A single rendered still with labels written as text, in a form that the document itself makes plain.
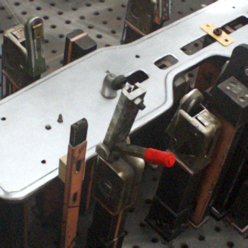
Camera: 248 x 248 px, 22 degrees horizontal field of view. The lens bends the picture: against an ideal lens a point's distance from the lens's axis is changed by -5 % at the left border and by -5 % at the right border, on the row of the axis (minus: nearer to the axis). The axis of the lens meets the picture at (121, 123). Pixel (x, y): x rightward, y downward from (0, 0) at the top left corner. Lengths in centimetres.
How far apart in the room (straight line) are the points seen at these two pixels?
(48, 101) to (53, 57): 55
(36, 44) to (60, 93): 11
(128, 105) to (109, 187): 20
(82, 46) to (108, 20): 55
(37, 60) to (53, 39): 55
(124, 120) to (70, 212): 21
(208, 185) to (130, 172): 29
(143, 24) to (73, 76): 30
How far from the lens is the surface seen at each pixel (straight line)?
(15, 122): 127
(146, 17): 157
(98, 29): 195
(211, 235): 153
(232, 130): 127
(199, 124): 122
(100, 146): 114
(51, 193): 141
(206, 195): 143
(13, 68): 143
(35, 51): 135
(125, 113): 106
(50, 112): 129
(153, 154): 107
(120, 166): 115
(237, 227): 154
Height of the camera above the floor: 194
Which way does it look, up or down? 47 degrees down
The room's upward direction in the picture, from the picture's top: 11 degrees clockwise
